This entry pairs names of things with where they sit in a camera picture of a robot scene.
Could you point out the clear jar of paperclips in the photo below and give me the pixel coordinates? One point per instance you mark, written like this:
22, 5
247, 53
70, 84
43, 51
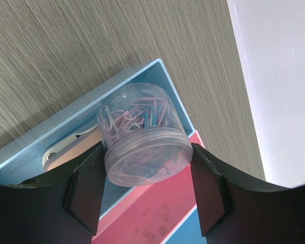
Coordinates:
144, 137

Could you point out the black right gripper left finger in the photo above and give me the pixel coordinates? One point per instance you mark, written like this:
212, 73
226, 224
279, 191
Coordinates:
62, 205

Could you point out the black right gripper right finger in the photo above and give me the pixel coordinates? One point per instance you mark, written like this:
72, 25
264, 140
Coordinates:
235, 207

